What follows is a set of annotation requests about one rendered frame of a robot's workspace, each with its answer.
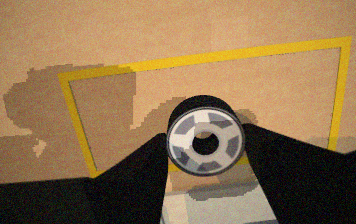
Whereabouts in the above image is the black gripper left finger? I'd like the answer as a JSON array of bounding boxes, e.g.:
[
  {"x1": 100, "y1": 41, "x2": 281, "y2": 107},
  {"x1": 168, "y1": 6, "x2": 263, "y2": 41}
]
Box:
[{"x1": 0, "y1": 133, "x2": 168, "y2": 224}]

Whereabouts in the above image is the black and grey wheel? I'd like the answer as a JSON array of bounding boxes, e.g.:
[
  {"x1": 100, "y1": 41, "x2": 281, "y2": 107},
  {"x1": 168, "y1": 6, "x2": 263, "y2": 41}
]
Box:
[{"x1": 165, "y1": 95, "x2": 246, "y2": 177}]

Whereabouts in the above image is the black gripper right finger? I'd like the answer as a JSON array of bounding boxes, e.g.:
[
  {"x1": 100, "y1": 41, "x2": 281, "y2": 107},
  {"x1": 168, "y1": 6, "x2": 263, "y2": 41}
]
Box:
[{"x1": 242, "y1": 123, "x2": 356, "y2": 224}]

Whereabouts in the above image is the yellow rectangular tape outline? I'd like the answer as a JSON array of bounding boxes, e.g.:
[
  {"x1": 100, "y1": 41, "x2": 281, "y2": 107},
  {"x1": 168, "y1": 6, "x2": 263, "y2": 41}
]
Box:
[{"x1": 58, "y1": 36, "x2": 352, "y2": 178}]

